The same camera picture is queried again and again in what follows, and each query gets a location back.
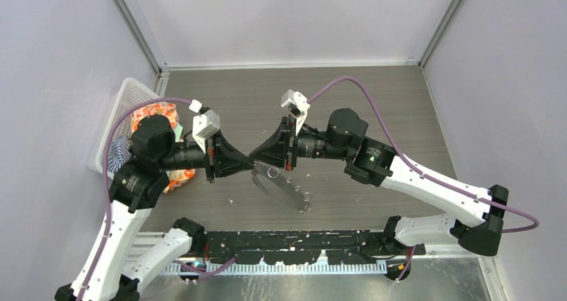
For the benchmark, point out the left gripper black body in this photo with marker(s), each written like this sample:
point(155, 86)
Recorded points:
point(213, 152)

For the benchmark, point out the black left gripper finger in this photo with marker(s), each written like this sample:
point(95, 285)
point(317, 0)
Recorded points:
point(229, 157)
point(227, 168)

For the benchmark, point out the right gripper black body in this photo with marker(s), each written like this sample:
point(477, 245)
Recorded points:
point(291, 152)

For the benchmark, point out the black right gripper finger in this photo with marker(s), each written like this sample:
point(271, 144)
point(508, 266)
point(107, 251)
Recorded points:
point(273, 154)
point(281, 136)

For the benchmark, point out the silver perforated keyring plate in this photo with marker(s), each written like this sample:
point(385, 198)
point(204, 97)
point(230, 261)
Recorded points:
point(281, 188)

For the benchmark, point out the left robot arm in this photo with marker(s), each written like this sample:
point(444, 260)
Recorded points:
point(134, 192)

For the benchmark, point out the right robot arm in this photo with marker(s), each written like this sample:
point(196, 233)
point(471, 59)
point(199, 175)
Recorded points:
point(471, 216)

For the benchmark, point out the orange floral cloth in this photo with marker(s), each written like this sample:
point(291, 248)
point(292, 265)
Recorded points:
point(163, 117)

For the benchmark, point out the blue striped cloth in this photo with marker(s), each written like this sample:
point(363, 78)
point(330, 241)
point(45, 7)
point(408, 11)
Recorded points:
point(119, 153)

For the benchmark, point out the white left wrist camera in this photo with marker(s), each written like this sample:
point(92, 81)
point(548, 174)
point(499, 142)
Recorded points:
point(206, 122)

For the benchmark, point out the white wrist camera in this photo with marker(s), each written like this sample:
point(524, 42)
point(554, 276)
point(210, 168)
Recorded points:
point(206, 122)
point(297, 105)

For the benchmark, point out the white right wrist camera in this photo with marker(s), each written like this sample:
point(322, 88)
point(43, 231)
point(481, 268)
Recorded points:
point(297, 105)

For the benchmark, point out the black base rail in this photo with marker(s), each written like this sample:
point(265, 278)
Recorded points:
point(297, 247)

